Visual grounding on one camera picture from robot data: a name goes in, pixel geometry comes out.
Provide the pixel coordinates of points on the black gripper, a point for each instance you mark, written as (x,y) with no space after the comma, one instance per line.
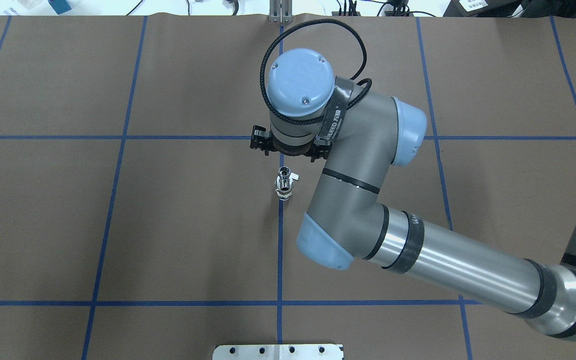
(260,140)

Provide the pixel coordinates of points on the white PPR valve with handle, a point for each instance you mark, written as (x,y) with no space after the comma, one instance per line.
(285,193)

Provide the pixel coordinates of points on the chrome pipe tee fitting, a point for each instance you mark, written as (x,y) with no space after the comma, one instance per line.
(284,177)

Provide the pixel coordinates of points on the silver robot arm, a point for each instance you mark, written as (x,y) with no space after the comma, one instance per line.
(360,134)

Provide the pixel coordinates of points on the aluminium frame post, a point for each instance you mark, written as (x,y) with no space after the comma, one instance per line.
(281,12)

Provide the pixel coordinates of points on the white central pedestal column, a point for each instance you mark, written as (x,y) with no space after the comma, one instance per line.
(307,351)

